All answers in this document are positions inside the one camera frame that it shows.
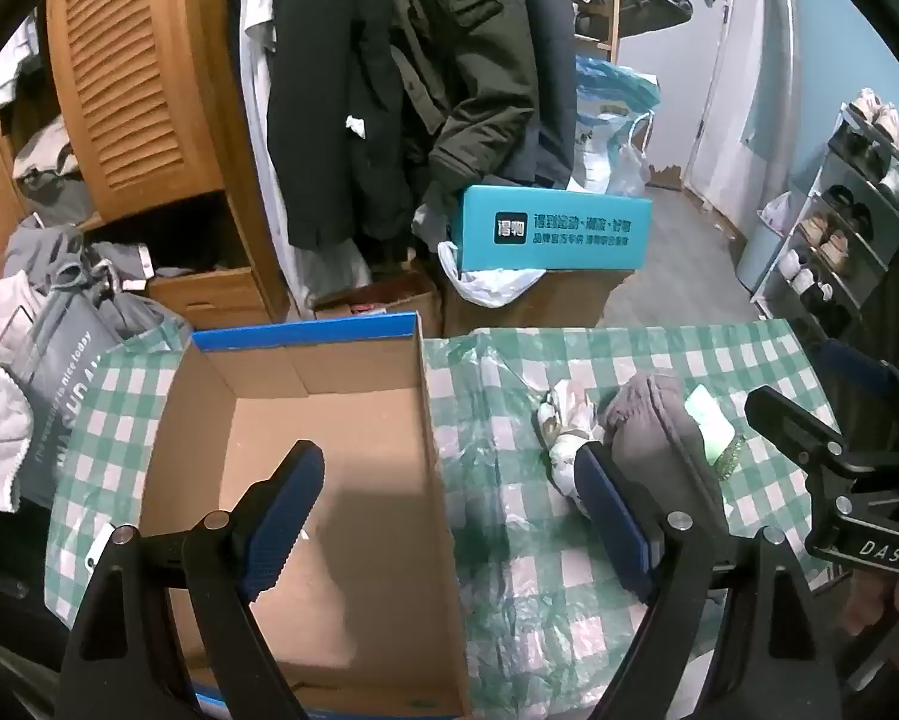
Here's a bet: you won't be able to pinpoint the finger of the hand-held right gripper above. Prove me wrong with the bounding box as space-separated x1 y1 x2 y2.
745 386 848 475
813 340 899 410

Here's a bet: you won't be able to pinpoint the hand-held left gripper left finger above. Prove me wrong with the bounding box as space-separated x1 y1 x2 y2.
59 439 326 720

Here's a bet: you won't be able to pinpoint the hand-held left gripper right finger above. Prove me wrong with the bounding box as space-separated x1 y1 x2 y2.
573 441 844 720

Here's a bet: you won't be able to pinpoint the white patterned sock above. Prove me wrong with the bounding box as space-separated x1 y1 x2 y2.
534 381 608 518

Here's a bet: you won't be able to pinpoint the light green paper packet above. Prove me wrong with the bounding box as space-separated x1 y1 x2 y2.
685 385 736 466

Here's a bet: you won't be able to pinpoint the cardboard box blue rim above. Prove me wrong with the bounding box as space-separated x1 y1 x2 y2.
138 313 473 720

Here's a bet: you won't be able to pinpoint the grey soft cloth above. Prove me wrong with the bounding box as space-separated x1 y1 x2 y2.
603 371 728 541

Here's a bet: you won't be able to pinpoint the green checked tablecloth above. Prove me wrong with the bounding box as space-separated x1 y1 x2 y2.
44 319 871 720

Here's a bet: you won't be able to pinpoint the rows of shoes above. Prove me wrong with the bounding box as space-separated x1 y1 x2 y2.
775 88 899 335

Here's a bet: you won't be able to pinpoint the grey shoe rack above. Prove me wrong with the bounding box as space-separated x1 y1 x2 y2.
750 90 899 338

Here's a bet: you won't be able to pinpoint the large brown cardboard box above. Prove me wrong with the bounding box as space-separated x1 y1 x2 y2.
442 268 623 335

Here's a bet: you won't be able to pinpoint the small brown cardboard box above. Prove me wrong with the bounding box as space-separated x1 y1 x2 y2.
310 274 443 335

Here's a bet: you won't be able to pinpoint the grey shopping bag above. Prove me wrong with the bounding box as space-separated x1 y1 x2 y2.
14 289 167 511

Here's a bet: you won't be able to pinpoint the white plastic bag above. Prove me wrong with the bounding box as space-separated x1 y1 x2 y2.
436 240 548 308

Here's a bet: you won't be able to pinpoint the teal cardboard box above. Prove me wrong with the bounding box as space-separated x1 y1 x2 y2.
453 185 653 272

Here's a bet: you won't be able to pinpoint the white door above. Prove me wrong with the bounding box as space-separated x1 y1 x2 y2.
685 0 803 192

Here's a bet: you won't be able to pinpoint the grey hoodie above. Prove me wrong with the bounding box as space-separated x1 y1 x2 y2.
3 229 167 338

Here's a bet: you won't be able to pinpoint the blue plastic bag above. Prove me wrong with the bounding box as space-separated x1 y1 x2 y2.
570 56 661 197

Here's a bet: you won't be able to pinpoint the wooden clothes stand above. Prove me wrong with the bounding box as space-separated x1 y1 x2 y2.
573 0 728 62

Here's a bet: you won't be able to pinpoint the black hanging jacket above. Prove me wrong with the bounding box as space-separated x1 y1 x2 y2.
265 0 421 250

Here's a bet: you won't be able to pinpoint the dark navy hanging coat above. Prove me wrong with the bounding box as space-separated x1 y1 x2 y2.
505 0 580 188

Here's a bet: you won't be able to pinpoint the folded clothes pile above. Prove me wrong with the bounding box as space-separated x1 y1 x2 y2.
0 22 98 226

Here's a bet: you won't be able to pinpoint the wooden louvred wardrobe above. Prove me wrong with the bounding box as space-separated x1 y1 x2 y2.
0 0 293 331

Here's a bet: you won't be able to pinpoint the olive hanging jacket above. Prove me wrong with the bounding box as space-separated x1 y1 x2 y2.
385 0 542 220

